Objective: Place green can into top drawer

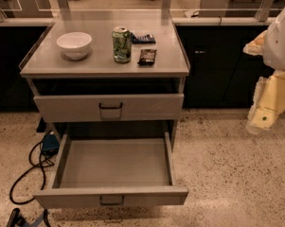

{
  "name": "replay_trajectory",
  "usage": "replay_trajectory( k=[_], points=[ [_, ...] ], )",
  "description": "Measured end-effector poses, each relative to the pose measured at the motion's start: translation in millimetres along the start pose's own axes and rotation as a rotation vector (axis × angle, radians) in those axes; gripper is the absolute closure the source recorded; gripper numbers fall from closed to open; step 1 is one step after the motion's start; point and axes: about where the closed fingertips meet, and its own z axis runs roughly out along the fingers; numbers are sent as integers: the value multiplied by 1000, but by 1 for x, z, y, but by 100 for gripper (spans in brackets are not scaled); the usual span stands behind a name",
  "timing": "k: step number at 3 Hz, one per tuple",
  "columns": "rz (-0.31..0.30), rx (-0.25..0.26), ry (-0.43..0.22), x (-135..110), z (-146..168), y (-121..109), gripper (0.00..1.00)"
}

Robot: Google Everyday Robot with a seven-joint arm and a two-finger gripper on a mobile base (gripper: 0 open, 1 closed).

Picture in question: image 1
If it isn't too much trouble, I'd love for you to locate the grey open bottom drawer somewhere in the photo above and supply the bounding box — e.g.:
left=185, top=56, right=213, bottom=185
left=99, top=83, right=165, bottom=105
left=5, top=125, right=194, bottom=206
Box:
left=34, top=133, right=188, bottom=209

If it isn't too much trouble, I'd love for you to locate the grey drawer cabinet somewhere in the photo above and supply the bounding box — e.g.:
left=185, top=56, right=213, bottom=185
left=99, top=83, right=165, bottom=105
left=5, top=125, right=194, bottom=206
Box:
left=21, top=10, right=189, bottom=133

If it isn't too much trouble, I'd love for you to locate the dark brown snack packet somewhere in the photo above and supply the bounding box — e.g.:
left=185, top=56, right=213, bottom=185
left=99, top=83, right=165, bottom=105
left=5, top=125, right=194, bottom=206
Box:
left=138, top=49, right=156, bottom=66

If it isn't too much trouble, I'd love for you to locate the blue power box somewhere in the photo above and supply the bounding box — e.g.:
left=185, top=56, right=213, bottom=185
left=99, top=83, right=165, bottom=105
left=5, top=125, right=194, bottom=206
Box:
left=41, top=133, right=60, bottom=155

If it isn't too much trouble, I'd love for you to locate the grey top drawer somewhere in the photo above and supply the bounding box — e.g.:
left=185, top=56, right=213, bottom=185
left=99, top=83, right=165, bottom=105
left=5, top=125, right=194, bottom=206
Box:
left=34, top=94, right=184, bottom=122

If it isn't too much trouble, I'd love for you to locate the black floor cable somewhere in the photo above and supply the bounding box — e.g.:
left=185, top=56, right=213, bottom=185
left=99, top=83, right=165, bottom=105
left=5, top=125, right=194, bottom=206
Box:
left=9, top=140, right=56, bottom=205

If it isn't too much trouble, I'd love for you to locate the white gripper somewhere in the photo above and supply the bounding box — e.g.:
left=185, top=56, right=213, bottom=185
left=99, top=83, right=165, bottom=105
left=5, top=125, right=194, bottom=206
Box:
left=243, top=8, right=285, bottom=134

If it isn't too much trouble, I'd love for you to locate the green soda can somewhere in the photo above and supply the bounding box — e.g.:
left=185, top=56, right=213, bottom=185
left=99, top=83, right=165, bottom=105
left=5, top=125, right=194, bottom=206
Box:
left=112, top=26, right=132, bottom=63

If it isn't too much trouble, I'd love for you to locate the white ceramic bowl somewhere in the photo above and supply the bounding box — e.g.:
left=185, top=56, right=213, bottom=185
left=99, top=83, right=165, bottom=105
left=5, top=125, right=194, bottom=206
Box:
left=56, top=32, right=92, bottom=61

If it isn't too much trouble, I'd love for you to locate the blue snack packet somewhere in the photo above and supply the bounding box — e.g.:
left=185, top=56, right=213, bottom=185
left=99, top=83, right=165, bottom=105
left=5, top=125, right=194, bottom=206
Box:
left=131, top=33, right=156, bottom=44

